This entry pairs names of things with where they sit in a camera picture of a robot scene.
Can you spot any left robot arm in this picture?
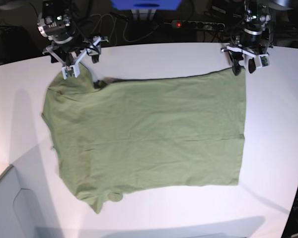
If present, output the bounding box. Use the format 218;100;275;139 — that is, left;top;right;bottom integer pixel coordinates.
221;0;271;76

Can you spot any grey cabinet corner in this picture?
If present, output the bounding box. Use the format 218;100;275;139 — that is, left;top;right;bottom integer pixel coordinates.
0;165;59;238

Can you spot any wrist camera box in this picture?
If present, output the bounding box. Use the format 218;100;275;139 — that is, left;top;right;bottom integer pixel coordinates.
62;64;80;79
254;55;270;68

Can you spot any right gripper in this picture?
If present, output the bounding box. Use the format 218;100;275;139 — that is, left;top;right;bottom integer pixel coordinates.
43;36;109;67

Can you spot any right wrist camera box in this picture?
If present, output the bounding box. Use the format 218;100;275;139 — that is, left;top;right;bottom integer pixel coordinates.
62;64;80;79

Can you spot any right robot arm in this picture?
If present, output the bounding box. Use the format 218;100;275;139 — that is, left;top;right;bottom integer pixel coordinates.
37;0;108;76

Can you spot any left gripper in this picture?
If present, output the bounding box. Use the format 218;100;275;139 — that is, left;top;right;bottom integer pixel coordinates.
221;44;269;76

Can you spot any grey cable loop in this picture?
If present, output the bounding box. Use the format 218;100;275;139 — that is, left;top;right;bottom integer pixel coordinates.
89;13;162;45

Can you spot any black power strip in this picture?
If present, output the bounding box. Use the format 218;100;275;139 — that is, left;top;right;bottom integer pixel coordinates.
166;20;225;32

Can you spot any blue plastic box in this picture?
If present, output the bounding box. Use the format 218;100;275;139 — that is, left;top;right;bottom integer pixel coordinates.
111;0;181;10

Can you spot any green T-shirt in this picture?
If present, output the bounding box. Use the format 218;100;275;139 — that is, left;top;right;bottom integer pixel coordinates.
42;66;246;213

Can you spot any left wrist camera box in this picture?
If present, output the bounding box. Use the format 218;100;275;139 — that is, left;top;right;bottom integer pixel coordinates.
254;55;270;68

